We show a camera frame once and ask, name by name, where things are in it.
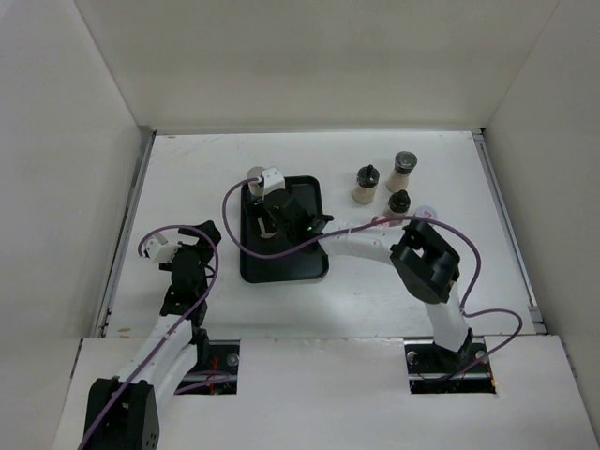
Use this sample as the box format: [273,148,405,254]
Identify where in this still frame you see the tall blue label bottle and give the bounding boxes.
[247,166,265,198]

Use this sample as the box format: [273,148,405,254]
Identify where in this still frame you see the yellow cap spice bottle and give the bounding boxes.
[258,217,278,239]

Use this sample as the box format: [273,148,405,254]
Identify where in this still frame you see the black knob cap bottle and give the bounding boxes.
[352,164,380,205]

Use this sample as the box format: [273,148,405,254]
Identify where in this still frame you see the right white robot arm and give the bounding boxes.
[243,189,473,371]

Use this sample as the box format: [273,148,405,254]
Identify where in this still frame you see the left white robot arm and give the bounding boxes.
[79,220,221,449]

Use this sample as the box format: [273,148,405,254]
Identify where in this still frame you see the black rectangular plastic tray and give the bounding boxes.
[239,175,329,284]

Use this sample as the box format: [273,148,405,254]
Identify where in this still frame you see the black flat cap bottle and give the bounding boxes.
[385,151,418,193]

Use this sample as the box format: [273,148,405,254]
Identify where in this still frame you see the white lid red label jar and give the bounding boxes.
[414,205,439,220]

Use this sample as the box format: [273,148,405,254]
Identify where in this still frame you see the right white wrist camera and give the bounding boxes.
[258,167,285,197]

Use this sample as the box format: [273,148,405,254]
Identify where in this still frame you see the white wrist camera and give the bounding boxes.
[142,232,180,263]
[258,167,285,197]

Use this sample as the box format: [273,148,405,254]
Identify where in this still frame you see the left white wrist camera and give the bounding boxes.
[142,232,180,263]

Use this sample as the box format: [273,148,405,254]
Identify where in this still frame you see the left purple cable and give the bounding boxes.
[77,223,233,450]

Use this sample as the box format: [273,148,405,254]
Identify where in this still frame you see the purple cable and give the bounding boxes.
[77,223,233,450]
[220,176,524,376]

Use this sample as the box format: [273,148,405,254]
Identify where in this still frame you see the left aluminium table rail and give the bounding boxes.
[90,126,157,338]

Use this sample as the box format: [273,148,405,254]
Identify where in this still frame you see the aluminium table rail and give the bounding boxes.
[90,126,157,338]
[472,128,548,335]

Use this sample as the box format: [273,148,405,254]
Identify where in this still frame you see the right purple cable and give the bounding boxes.
[220,176,524,376]

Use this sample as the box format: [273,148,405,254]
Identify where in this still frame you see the right aluminium table rail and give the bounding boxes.
[472,128,548,335]

